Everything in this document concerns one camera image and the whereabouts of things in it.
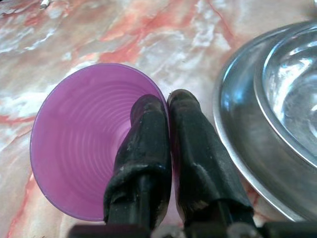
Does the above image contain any steel plate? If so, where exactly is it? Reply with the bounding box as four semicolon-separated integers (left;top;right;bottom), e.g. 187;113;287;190
212;19;317;223

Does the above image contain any steel bowl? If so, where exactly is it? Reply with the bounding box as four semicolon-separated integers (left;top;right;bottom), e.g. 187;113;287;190
254;23;317;169

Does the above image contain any purple plastic cup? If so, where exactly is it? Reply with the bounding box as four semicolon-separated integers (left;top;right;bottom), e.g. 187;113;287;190
30;63;181;222

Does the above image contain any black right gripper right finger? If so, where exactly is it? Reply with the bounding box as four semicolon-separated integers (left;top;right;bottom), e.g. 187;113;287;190
167;89;256;230

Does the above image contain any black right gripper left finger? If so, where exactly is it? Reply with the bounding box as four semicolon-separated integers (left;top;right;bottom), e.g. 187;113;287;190
103;94;173;230

